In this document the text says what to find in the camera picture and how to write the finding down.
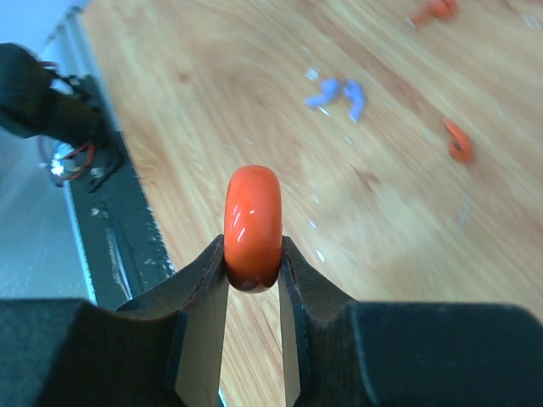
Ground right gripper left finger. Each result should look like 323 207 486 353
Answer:
1 237 228 406

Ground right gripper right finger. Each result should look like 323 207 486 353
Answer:
278 237 542 406

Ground orange earbud charging case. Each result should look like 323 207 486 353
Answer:
223 165 283 293

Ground orange earbud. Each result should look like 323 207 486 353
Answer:
406 0 458 29
444 120 473 162

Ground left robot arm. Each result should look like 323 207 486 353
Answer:
1 42 107 148

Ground purple earbud centre right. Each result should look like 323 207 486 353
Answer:
344 79 366 123

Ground purple earbud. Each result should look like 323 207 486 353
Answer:
305 78 343 109
344 79 366 123

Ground purple earbud centre left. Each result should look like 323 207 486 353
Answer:
305 78 343 109

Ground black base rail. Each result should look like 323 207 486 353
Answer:
50 75 175 306

